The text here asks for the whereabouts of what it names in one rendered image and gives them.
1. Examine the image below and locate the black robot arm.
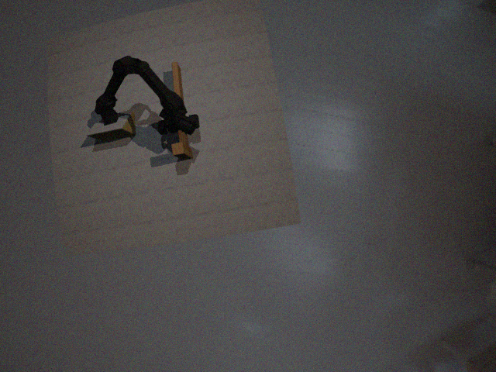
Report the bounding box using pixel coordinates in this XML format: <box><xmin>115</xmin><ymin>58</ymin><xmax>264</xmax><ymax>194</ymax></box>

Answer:
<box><xmin>95</xmin><ymin>56</ymin><xmax>197</xmax><ymax>136</ymax></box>

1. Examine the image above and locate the wooden post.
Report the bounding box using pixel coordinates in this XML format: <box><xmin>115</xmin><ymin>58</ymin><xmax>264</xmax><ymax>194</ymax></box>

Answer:
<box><xmin>171</xmin><ymin>142</ymin><xmax>193</xmax><ymax>160</ymax></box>

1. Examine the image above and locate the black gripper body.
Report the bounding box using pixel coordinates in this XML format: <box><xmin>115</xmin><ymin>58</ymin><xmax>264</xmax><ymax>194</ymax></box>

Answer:
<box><xmin>158</xmin><ymin>114</ymin><xmax>200</xmax><ymax>135</ymax></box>

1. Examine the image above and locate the wooden rail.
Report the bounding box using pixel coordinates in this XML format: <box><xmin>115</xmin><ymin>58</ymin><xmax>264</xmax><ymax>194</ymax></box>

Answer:
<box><xmin>171</xmin><ymin>62</ymin><xmax>189</xmax><ymax>146</ymax></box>

